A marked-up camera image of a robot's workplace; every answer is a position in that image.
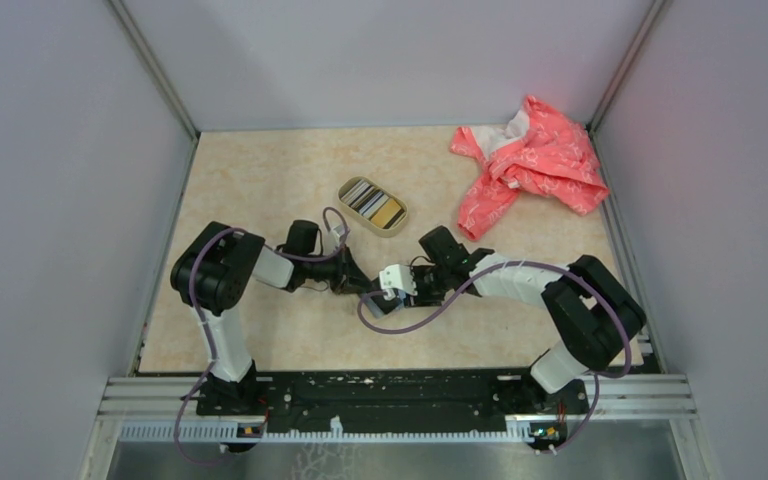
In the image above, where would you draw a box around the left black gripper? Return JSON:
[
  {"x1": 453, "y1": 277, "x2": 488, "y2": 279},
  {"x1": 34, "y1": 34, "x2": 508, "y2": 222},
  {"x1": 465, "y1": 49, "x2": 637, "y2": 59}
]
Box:
[{"x1": 304, "y1": 243, "x2": 377, "y2": 295}]

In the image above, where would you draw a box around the beige tray of cards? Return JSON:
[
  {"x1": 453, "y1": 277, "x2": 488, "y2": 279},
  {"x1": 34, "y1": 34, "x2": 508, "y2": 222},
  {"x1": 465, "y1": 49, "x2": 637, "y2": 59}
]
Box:
[{"x1": 336, "y1": 176, "x2": 410, "y2": 238}]

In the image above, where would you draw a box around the beige card holder wallet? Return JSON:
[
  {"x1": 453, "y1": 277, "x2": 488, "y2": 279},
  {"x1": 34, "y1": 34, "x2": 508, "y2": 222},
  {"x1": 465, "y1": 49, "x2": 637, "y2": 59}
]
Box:
[{"x1": 362, "y1": 295, "x2": 404, "y2": 319}]

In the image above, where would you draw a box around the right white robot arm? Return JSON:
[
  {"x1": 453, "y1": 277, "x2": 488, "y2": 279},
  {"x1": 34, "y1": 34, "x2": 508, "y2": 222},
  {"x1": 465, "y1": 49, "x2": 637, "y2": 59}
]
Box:
[{"x1": 379, "y1": 227, "x2": 647, "y2": 412}]

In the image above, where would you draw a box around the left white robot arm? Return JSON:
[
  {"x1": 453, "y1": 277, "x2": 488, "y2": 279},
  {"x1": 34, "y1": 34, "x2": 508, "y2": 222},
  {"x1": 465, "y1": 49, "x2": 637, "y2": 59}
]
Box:
[{"x1": 170, "y1": 220, "x2": 372, "y2": 414}]

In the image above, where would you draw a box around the pink crumpled cloth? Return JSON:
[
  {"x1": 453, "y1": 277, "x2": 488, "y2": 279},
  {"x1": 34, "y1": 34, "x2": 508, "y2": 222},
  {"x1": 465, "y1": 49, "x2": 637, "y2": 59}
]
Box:
[{"x1": 449, "y1": 95, "x2": 610, "y2": 241}]

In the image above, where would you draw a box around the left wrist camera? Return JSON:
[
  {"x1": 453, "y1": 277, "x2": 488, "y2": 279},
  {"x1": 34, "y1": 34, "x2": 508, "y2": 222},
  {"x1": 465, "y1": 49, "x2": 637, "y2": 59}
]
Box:
[{"x1": 324, "y1": 224, "x2": 350, "y2": 251}]

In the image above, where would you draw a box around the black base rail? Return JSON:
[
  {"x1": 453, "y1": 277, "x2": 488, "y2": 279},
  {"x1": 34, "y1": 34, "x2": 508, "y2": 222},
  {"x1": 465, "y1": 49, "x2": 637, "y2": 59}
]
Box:
[{"x1": 196, "y1": 367, "x2": 590, "y2": 434}]

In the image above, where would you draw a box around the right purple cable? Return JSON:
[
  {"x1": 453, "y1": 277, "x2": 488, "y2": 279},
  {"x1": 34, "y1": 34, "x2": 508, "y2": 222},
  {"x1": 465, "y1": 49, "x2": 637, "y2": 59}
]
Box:
[{"x1": 357, "y1": 260, "x2": 634, "y2": 454}]

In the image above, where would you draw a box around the purple cable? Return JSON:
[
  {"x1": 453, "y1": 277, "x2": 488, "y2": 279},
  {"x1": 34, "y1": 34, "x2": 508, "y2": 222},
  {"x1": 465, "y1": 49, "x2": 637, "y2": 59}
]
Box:
[
  {"x1": 357, "y1": 260, "x2": 634, "y2": 454},
  {"x1": 173, "y1": 206, "x2": 352, "y2": 466}
]

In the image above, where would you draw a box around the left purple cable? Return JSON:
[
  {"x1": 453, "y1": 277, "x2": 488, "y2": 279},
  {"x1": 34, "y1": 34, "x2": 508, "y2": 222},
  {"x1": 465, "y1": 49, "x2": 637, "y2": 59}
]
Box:
[{"x1": 173, "y1": 206, "x2": 352, "y2": 466}]

